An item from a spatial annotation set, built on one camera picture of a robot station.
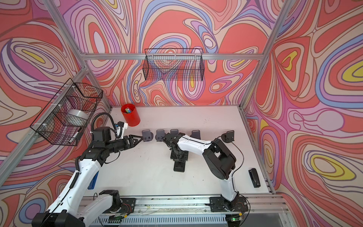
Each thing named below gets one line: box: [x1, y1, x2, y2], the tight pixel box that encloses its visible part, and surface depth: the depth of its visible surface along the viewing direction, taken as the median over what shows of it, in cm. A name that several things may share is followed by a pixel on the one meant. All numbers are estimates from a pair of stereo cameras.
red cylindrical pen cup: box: [121, 103, 141, 127], surface depth 104 cm
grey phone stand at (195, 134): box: [189, 129, 201, 140], surface depth 95 cm
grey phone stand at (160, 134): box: [155, 129, 166, 142], surface depth 98 cm
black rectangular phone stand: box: [173, 160, 186, 173], surface depth 88 cm
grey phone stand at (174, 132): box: [170, 129, 179, 137], surface depth 96 cm
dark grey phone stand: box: [221, 130, 235, 143], surface depth 97 cm
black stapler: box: [248, 167, 261, 189], surface depth 82 cm
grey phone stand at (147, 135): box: [141, 129, 154, 142], surface depth 98 cm
